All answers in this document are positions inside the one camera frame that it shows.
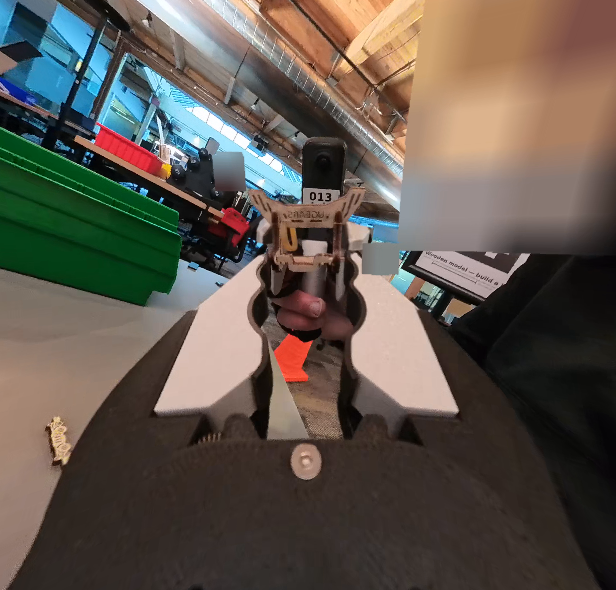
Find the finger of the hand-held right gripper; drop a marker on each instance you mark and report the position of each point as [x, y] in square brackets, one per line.
[262, 231]
[358, 236]

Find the black dumbbell rack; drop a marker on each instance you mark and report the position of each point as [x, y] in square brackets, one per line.
[197, 176]

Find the long spiral ceiling duct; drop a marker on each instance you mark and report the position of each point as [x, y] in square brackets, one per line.
[288, 65]

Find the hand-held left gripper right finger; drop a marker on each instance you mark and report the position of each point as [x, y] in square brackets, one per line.
[404, 359]

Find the red plastic bin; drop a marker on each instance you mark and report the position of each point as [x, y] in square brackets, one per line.
[125, 147]

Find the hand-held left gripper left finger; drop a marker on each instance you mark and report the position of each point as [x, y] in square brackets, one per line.
[211, 359]

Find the small toothed wooden part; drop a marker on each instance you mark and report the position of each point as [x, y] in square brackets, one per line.
[60, 441]

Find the wooden model frame part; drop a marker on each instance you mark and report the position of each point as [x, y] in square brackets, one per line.
[308, 213]

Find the wooden top workbench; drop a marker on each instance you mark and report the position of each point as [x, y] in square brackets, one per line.
[144, 178]

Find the black chair with red jacket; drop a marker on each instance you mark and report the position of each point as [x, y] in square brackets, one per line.
[231, 226]

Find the black framed marker sign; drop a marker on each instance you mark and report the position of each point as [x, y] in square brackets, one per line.
[457, 272]

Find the person's right hand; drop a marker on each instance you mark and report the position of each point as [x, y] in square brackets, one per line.
[303, 308]

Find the blue plastic bin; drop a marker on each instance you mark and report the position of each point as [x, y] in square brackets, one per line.
[14, 89]

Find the orange red plastic piece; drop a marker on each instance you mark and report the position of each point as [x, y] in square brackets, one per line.
[291, 359]

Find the tall black stand with base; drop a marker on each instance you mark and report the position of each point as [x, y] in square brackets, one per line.
[82, 70]

